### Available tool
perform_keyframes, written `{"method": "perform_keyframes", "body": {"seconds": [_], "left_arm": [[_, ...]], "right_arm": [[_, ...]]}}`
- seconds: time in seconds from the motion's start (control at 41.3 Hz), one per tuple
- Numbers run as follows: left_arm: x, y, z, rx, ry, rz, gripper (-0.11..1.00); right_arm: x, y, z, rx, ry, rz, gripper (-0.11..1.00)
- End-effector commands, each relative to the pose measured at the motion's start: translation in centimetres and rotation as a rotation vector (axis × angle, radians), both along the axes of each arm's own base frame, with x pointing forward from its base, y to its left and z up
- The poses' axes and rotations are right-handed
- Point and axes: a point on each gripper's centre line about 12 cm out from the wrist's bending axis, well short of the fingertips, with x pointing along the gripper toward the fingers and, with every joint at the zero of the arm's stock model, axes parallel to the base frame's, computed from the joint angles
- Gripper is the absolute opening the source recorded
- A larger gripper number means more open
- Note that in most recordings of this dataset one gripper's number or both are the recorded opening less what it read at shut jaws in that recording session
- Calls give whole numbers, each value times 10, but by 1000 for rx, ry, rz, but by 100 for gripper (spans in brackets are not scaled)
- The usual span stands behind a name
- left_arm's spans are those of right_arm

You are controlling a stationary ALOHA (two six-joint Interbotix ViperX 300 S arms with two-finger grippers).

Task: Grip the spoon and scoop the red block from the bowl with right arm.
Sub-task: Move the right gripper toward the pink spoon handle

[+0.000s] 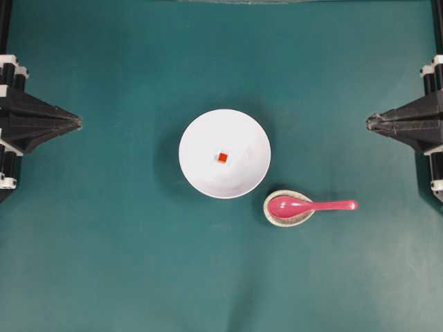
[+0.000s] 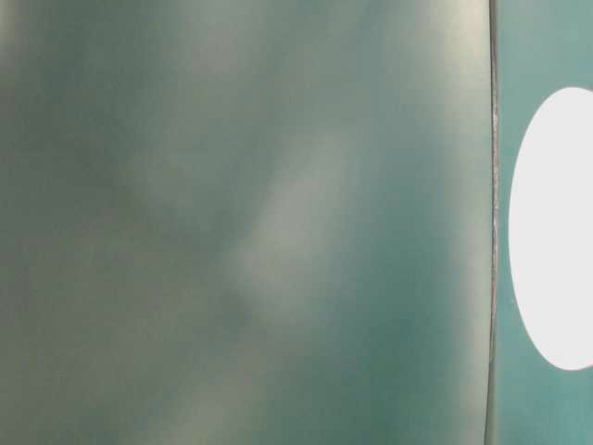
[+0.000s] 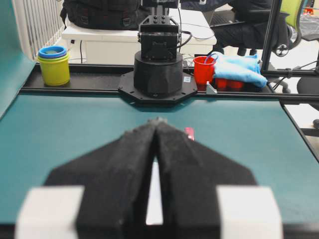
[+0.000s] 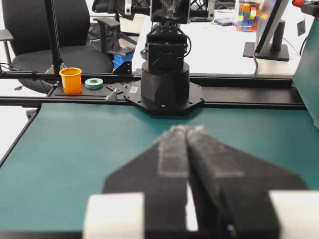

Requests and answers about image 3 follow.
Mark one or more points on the light blue cloth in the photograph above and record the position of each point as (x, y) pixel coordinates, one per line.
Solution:
(239, 68)

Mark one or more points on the black backpack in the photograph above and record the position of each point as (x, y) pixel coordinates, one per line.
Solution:
(105, 14)

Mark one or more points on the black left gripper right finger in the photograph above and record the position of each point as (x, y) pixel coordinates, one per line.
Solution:
(189, 173)

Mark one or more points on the red plastic cup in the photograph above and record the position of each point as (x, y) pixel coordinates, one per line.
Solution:
(204, 69)

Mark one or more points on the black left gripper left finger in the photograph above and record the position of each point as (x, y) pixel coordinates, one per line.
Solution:
(116, 179)

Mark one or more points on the stacked yellow green blue cups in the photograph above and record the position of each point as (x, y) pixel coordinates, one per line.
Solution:
(54, 65)

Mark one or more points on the green mesh office chair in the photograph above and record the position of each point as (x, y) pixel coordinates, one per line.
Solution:
(291, 29)

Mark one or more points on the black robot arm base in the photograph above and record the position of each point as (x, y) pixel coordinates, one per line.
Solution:
(158, 75)

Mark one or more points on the white desk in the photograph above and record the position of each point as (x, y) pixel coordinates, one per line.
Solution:
(119, 47)

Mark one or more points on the black aluminium frame rail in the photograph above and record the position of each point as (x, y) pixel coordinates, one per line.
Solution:
(108, 80)

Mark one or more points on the red plastic spoon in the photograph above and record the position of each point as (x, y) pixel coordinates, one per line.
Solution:
(190, 132)

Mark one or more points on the black office chair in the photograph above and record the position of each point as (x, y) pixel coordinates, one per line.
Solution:
(305, 85)

